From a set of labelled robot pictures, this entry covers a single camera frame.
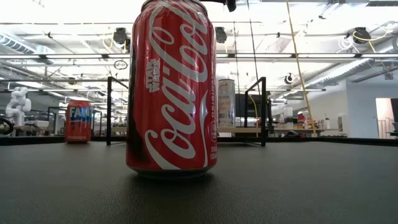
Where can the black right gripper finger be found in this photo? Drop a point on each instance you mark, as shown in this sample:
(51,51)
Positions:
(230,5)

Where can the silver slim beverage can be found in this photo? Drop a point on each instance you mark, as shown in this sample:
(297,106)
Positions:
(227,105)

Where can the red Coca-Cola can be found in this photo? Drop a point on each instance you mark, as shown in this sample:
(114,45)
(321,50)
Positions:
(171,93)

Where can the red Fanta can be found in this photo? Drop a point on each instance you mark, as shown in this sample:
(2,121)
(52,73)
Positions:
(78,124)

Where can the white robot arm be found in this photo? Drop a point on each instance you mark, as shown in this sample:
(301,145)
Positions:
(18,105)

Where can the black monitor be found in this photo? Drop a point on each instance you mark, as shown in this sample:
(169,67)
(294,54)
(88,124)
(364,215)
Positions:
(241,107)

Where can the long ceiling light strip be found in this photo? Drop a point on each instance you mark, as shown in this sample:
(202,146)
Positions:
(326,56)

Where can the red bin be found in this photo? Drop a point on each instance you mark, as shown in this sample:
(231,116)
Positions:
(302,117)

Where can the black table mat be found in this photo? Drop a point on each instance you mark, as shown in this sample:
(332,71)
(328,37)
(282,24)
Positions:
(280,186)

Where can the wooden shelf with black frame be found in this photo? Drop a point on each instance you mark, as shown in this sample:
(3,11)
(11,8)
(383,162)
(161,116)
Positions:
(264,112)

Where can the silver ventilation duct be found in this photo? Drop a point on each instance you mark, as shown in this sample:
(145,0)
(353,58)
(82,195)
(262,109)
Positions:
(342,73)
(18,46)

